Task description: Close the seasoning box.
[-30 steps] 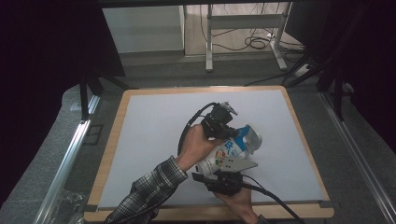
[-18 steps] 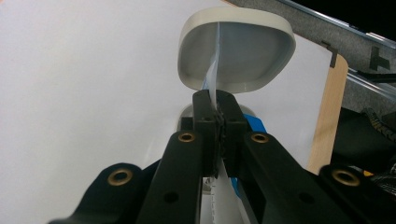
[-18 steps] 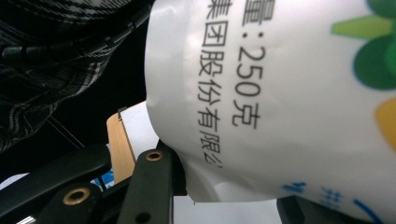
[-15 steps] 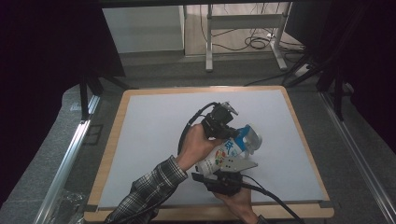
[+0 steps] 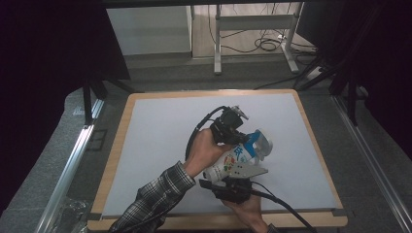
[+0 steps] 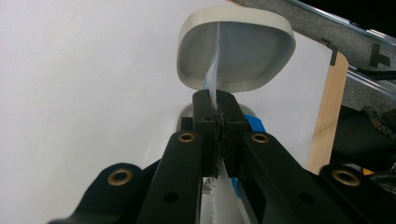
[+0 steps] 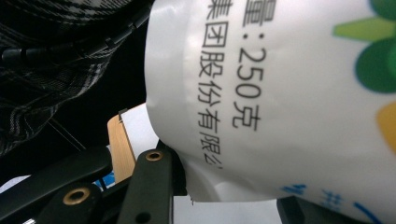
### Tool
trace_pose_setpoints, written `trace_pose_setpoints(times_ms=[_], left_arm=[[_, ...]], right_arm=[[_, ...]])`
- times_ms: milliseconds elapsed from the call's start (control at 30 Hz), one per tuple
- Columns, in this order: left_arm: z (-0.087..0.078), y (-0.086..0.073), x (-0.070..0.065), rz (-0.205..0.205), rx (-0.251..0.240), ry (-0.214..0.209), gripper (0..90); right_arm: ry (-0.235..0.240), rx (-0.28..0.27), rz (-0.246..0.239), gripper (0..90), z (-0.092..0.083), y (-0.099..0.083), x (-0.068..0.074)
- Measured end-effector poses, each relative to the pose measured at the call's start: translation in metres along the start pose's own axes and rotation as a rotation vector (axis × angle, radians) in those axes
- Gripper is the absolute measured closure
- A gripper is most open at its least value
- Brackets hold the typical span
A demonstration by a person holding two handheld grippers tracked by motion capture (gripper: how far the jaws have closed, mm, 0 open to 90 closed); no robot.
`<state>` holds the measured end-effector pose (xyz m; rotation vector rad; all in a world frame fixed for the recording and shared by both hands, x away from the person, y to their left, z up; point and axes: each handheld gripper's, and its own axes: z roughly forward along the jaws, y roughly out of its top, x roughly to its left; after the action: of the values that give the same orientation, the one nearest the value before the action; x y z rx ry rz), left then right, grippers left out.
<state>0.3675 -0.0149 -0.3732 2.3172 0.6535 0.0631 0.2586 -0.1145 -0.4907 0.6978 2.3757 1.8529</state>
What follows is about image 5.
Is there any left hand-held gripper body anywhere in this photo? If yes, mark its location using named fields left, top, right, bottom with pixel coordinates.
left=210, top=105, right=250, bottom=146

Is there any white cabinet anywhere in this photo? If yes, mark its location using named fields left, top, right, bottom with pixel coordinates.
left=106, top=5, right=193, bottom=56

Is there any hand-held gripper black cable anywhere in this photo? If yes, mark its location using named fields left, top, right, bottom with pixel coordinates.
left=185, top=105, right=228, bottom=161
left=251, top=181, right=318, bottom=233

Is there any black floor bracket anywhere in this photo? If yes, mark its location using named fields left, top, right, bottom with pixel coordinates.
left=86, top=128, right=108, bottom=151

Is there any blue and white milk carton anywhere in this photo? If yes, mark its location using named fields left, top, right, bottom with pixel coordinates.
left=203, top=129, right=265, bottom=182

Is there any white power strip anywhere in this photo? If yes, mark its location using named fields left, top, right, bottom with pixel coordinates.
left=304, top=66, right=325, bottom=82

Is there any tangle of black floor cables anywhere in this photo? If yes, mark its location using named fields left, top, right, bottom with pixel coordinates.
left=207, top=3, right=320, bottom=56

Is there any left hand-held gripper black cable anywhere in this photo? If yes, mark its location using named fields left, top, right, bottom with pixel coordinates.
left=185, top=105, right=228, bottom=161

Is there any person's right hand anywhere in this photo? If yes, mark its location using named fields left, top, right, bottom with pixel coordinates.
left=222, top=195, right=270, bottom=233

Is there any person's left hand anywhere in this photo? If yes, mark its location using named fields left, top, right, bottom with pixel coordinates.
left=183, top=127, right=234, bottom=180

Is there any aluminium rail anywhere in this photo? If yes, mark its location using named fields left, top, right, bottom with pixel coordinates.
left=333, top=95, right=412, bottom=233
left=33, top=98, right=106, bottom=233

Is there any clear plastic bag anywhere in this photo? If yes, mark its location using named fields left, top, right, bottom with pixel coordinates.
left=52, top=197, right=90, bottom=233

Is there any dark curtain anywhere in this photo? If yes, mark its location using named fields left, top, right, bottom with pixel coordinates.
left=295, top=0, right=412, bottom=160
left=0, top=0, right=132, bottom=216

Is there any white table mat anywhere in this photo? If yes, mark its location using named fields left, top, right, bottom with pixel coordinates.
left=101, top=92, right=338, bottom=217

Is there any black metal stand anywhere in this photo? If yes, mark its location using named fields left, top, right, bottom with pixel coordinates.
left=82, top=76, right=144, bottom=126
left=292, top=54, right=361, bottom=127

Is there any right hand-held gripper black cable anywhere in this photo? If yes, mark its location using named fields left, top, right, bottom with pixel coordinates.
left=251, top=181, right=318, bottom=233

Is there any white metal desk frame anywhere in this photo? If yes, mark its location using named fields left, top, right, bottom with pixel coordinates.
left=213, top=2, right=305, bottom=76

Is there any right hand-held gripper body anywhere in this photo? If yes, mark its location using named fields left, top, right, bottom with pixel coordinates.
left=223, top=163, right=269, bottom=205

